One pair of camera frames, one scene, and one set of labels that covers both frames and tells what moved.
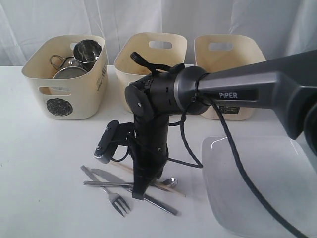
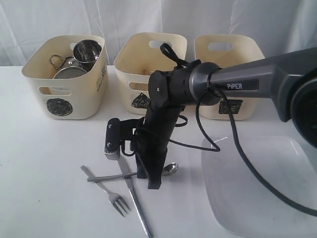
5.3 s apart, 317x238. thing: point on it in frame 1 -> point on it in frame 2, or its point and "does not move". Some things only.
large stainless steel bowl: x=69 y=72 does not move
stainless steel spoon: x=168 y=183 -> x=168 y=169
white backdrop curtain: x=283 y=28 does not move
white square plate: x=281 y=169 does not move
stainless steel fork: x=115 y=199 does not move
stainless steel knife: x=106 y=176 -> x=137 y=205
